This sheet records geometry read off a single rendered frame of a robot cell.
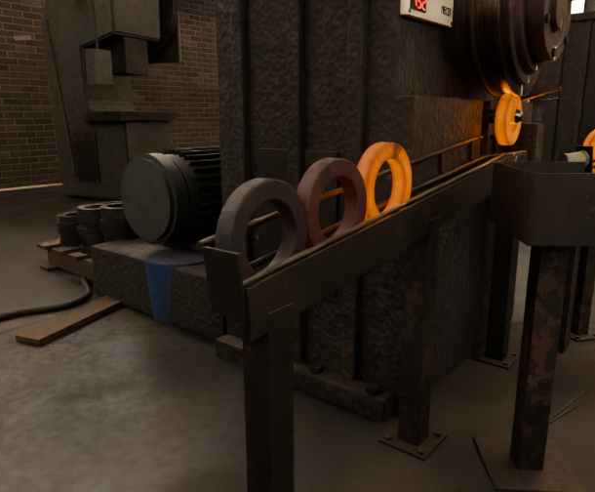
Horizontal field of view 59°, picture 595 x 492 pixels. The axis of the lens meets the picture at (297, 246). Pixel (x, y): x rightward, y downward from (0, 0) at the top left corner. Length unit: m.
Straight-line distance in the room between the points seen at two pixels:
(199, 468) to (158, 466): 0.10
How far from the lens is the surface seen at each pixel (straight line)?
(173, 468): 1.42
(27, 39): 7.38
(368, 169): 1.05
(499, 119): 1.71
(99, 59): 5.35
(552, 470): 1.49
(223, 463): 1.42
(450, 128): 1.56
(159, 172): 2.19
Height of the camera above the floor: 0.82
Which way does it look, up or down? 14 degrees down
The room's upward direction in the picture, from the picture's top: straight up
